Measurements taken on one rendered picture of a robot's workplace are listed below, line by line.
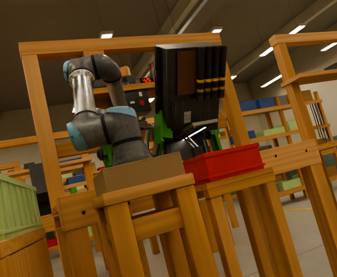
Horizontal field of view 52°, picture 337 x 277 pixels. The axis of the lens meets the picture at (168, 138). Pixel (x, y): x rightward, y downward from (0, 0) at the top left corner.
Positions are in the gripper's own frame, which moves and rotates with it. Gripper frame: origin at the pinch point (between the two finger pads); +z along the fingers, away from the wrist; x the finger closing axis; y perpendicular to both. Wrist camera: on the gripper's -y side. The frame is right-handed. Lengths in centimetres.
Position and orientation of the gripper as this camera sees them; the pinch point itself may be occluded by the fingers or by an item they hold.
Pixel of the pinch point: (148, 127)
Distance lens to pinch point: 211.4
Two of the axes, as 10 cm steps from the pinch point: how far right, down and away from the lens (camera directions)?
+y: 3.0, -8.8, -3.7
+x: -2.4, -4.5, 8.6
